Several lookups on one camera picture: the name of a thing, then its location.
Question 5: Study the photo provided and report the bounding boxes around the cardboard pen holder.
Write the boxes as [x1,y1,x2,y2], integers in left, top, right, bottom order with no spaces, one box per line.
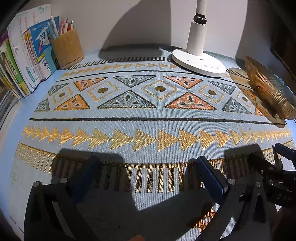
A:
[51,29,84,70]

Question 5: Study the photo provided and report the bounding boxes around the amber ribbed glass bowl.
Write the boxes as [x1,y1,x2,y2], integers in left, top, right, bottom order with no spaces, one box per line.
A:
[245,56,295,120]

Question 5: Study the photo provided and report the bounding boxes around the stack of books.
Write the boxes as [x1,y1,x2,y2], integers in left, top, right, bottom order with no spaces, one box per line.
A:
[0,4,60,130]

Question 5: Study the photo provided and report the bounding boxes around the pens in holder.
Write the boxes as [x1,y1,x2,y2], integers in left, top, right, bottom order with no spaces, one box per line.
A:
[47,16,74,41]

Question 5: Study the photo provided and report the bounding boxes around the patterned blue table mat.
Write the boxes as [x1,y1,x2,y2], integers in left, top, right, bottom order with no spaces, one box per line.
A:
[9,49,295,240]

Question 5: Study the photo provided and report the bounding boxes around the white lamp stand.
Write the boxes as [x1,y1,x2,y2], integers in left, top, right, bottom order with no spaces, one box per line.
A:
[171,0,226,78]

